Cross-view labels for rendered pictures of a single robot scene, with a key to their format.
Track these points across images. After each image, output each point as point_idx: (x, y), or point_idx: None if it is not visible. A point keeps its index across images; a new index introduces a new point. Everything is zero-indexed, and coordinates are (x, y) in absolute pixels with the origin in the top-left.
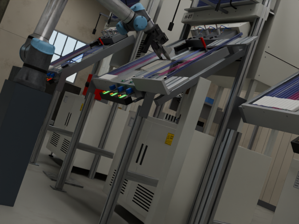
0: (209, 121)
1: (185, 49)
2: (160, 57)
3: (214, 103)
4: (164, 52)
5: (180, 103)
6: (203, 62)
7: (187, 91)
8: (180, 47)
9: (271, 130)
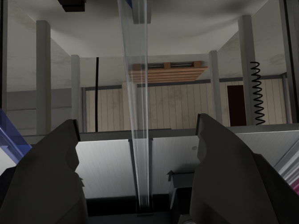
0: (212, 74)
1: (169, 203)
2: (199, 124)
3: (216, 102)
4: (2, 177)
5: (248, 63)
6: None
7: (240, 91)
8: (175, 214)
9: (77, 87)
